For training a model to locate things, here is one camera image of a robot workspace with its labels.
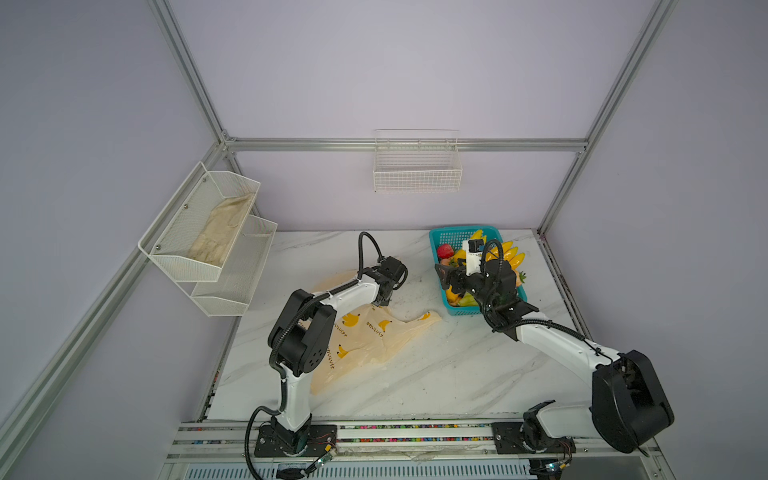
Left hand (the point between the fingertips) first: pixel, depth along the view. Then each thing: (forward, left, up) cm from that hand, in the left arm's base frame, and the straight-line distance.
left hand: (369, 293), depth 95 cm
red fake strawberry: (+16, -26, +3) cm, 31 cm away
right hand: (0, -22, +17) cm, 28 cm away
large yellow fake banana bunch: (+8, -45, +11) cm, 47 cm away
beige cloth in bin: (+5, +39, +24) cm, 46 cm away
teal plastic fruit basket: (+18, -30, +8) cm, 36 cm away
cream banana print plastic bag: (-14, +1, -2) cm, 14 cm away
